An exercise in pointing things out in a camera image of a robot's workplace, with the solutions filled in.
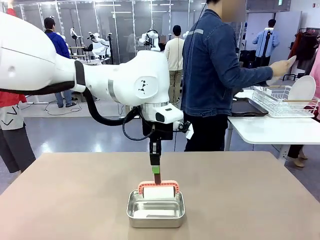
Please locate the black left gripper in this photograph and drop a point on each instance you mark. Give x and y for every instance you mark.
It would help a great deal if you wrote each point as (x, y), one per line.
(157, 131)

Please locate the person's right forearm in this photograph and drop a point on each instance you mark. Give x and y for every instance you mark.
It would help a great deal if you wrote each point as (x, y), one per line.
(250, 75)

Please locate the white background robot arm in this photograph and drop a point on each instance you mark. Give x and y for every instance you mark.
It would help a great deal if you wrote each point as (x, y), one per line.
(98, 46)
(149, 40)
(73, 33)

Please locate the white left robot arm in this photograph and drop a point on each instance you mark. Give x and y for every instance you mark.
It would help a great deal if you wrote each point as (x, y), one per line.
(137, 82)

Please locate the person's right hand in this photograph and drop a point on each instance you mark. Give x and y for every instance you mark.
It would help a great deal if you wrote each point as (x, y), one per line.
(280, 68)

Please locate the metal rectangular tray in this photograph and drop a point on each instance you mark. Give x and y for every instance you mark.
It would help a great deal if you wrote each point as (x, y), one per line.
(155, 222)

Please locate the person in denim jacket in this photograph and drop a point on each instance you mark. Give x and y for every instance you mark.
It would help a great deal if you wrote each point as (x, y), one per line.
(207, 75)

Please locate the person in cream sweater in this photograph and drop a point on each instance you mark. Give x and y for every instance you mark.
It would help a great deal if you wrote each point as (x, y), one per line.
(173, 55)

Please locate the white side table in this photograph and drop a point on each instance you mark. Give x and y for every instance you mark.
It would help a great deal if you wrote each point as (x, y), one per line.
(270, 130)

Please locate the black bags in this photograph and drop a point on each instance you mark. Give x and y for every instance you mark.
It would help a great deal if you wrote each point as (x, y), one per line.
(248, 58)

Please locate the person in blue jacket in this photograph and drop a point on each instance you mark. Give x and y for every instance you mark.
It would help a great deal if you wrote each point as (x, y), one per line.
(58, 42)

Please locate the person in light-blue shirt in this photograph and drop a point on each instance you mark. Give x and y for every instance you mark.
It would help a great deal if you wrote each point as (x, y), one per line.
(260, 42)

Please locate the person in red coat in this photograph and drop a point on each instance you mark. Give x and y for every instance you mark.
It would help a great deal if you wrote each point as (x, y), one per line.
(10, 100)

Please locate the black tripod stand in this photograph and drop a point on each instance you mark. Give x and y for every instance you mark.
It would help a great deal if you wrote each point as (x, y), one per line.
(266, 47)

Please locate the black metal side table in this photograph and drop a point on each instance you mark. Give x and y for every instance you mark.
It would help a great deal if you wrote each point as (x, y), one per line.
(292, 75)

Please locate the brown hanging coat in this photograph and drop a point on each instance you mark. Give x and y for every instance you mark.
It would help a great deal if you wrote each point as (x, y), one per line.
(294, 47)

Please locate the person in pink top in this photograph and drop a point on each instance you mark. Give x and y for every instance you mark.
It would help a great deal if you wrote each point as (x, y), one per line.
(317, 70)

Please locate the dark hanging coat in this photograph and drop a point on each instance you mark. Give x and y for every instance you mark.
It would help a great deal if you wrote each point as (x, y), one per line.
(308, 50)

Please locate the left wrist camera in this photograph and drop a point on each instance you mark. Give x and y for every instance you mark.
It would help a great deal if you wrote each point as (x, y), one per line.
(186, 130)

